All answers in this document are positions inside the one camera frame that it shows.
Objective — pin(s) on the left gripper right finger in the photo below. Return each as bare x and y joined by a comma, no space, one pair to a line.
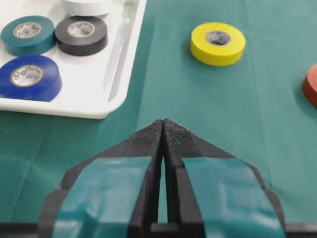
212,194

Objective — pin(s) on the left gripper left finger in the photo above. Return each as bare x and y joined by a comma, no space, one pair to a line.
114,194

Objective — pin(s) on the blue tape roll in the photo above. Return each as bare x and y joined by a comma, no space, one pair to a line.
34,78

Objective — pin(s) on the black tape roll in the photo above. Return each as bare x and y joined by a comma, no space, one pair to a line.
81,36

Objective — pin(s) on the teal green tape roll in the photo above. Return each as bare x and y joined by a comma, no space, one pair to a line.
28,35

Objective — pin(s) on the white tape roll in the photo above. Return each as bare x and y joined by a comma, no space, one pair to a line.
87,7

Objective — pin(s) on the red orange tape roll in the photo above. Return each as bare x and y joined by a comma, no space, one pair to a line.
309,85

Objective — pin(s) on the yellow tape roll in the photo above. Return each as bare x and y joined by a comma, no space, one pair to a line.
217,44

